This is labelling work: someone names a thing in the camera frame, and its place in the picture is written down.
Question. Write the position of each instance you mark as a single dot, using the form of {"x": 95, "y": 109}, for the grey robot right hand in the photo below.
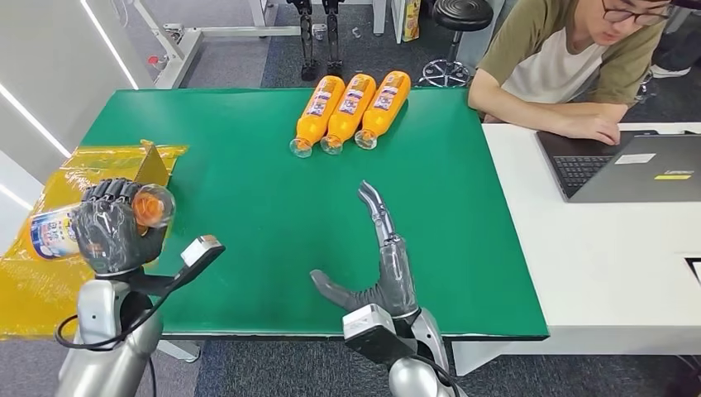
{"x": 395, "y": 274}

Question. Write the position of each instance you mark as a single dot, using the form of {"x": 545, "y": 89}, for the person's right hand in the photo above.
{"x": 594, "y": 129}

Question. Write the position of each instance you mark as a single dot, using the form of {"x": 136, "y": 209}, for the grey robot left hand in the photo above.
{"x": 107, "y": 235}

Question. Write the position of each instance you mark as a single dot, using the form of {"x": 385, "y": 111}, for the orange juice bottle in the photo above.
{"x": 320, "y": 109}
{"x": 383, "y": 103}
{"x": 52, "y": 233}
{"x": 350, "y": 107}

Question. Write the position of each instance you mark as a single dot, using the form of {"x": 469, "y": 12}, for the person's right forearm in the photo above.
{"x": 515, "y": 107}

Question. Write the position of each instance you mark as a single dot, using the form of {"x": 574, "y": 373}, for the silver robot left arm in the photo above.
{"x": 109, "y": 345}

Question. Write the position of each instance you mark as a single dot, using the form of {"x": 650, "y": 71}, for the grey laptop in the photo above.
{"x": 630, "y": 170}

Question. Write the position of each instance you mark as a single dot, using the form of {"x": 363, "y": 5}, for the person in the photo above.
{"x": 547, "y": 60}

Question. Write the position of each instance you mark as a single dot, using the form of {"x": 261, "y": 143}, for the yellow plastic-wrapped cardboard box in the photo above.
{"x": 33, "y": 296}

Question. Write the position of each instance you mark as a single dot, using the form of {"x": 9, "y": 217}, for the person's leg with white shoe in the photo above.
{"x": 676, "y": 52}

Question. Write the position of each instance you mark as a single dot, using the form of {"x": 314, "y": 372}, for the white desk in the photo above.
{"x": 602, "y": 246}

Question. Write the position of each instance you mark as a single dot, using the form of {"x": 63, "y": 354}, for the person's black glasses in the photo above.
{"x": 635, "y": 15}

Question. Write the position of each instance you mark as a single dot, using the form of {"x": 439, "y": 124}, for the green table mat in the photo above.
{"x": 274, "y": 219}

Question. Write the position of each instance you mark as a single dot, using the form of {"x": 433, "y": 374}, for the black device on desk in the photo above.
{"x": 694, "y": 268}

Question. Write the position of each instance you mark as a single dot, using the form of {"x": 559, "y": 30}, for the black round stool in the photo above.
{"x": 461, "y": 15}

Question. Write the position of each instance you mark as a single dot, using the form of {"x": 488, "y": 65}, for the red knob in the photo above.
{"x": 153, "y": 60}

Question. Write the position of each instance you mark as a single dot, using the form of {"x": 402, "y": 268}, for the yellow carton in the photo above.
{"x": 411, "y": 21}

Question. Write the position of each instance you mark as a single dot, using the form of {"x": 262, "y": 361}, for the black robot legs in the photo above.
{"x": 308, "y": 38}

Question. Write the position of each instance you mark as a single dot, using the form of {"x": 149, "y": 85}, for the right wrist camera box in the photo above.
{"x": 375, "y": 334}

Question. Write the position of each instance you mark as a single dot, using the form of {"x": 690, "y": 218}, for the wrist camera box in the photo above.
{"x": 200, "y": 251}
{"x": 375, "y": 334}

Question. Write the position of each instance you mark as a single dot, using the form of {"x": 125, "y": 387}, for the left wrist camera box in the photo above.
{"x": 200, "y": 251}

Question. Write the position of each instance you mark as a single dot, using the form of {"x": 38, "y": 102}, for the white metal frame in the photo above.
{"x": 186, "y": 46}

